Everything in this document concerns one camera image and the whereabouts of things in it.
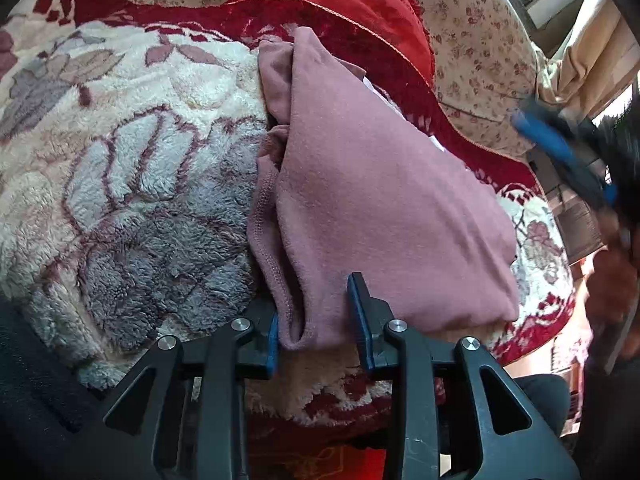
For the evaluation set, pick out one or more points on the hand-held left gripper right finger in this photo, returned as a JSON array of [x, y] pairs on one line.
[[357, 310]]

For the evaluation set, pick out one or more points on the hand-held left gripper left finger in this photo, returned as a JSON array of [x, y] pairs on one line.
[[272, 340]]

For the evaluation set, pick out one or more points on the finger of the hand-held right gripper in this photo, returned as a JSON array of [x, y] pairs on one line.
[[550, 137]]

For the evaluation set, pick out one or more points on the mauve pink small garment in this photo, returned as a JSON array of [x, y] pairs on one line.
[[375, 200]]

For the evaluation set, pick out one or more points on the person's right hand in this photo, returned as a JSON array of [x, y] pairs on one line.
[[612, 280]]

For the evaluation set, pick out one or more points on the beige curtain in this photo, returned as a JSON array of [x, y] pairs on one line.
[[580, 60]]

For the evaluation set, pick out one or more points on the grey slatted unit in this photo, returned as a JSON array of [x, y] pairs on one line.
[[575, 230]]

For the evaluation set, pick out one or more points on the red patterned cloth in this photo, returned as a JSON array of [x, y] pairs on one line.
[[300, 455]]

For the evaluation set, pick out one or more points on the floral beige sofa cover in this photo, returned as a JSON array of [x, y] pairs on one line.
[[475, 45]]

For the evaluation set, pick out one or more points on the red and white plush blanket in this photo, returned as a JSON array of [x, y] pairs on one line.
[[125, 160]]

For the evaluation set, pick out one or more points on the person's dark trousers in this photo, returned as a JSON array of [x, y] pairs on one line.
[[45, 390]]

